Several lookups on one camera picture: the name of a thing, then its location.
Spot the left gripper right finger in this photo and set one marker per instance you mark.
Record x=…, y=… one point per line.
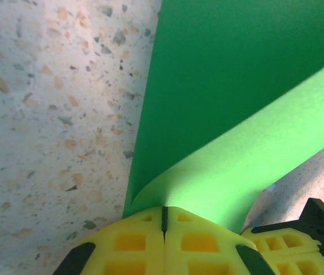
x=202, y=243

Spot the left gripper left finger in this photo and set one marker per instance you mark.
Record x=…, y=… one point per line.
x=130, y=243

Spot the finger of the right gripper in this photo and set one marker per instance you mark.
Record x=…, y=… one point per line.
x=302, y=265
x=282, y=240

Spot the green square paper sheet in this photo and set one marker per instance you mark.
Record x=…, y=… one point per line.
x=222, y=71

